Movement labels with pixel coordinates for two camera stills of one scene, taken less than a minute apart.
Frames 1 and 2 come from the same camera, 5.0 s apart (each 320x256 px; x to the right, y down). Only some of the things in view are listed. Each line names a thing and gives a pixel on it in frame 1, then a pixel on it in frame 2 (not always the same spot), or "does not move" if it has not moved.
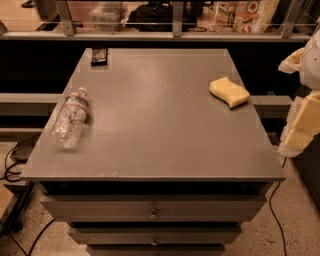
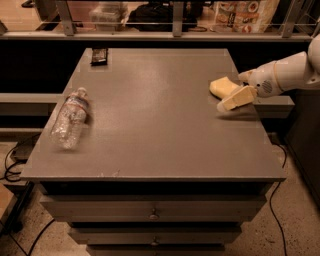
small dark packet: [99, 57] does not move
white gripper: [311, 68] to [262, 81]
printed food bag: [243, 16] does not move
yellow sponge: [223, 89] does not move
